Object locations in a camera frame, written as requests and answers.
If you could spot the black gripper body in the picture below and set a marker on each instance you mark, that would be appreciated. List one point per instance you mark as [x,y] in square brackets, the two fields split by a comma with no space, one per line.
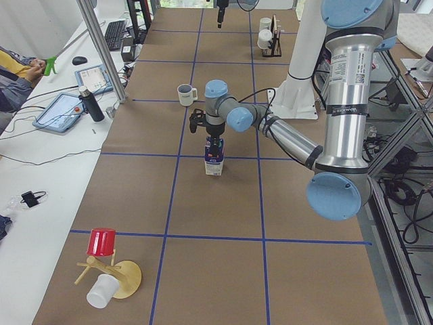
[215,129]
[220,13]

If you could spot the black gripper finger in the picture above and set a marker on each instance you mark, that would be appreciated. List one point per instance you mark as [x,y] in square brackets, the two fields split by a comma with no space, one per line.
[214,147]
[220,17]

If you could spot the blue white milk carton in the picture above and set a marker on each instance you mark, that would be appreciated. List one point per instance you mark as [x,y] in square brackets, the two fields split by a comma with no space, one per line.
[213,164]

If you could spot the white mug with grey inside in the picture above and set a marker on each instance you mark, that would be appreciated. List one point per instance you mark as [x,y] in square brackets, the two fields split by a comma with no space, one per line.
[187,94]

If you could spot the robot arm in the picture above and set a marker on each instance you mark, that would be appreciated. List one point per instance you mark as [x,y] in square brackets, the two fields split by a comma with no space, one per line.
[352,31]

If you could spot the red cup on stand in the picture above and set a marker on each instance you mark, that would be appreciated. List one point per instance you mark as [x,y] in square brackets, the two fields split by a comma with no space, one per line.
[101,242]

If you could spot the white cup on stand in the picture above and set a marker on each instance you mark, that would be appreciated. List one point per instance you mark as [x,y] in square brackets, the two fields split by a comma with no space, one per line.
[102,291]

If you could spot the white mug near in rack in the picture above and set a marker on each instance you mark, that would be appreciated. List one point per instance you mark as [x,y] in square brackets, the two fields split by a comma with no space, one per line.
[265,23]

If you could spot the white mug in rack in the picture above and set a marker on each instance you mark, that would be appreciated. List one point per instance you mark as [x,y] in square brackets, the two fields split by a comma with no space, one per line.
[265,37]
[265,23]

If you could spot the white mug far in rack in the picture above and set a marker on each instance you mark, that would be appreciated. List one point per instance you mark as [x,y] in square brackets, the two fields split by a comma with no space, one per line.
[265,37]

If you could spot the black keyboard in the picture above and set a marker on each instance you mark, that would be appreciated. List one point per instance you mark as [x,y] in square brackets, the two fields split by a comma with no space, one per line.
[114,34]

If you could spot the black water bottle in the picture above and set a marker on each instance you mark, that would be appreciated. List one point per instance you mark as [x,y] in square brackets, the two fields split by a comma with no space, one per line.
[90,104]

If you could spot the far blue teach pendant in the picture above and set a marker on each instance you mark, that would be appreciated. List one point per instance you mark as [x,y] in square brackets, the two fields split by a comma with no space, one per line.
[95,79]

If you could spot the blue teach pendant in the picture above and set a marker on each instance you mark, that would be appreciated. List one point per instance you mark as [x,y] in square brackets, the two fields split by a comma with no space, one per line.
[95,79]
[61,114]

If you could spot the near blue teach pendant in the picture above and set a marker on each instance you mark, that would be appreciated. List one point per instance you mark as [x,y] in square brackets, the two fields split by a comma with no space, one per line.
[61,114]

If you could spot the black computer mouse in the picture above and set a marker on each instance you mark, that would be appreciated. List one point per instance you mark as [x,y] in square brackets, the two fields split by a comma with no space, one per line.
[78,60]

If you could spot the wooden stand with round base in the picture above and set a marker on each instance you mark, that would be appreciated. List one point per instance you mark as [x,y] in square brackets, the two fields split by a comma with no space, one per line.
[127,272]

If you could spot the seated person at desk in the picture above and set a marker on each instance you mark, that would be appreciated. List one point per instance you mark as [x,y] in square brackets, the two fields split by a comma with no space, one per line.
[19,76]

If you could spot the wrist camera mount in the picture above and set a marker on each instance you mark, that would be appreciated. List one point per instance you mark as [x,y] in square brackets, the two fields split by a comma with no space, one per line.
[197,119]

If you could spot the black wire mug rack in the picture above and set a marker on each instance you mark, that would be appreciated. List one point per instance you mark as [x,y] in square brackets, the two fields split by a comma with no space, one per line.
[274,49]

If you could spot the white pedestal column base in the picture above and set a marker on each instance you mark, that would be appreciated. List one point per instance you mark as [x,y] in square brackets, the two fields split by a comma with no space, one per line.
[295,98]

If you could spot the aluminium frame post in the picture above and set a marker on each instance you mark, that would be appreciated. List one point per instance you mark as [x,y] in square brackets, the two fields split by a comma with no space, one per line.
[99,42]

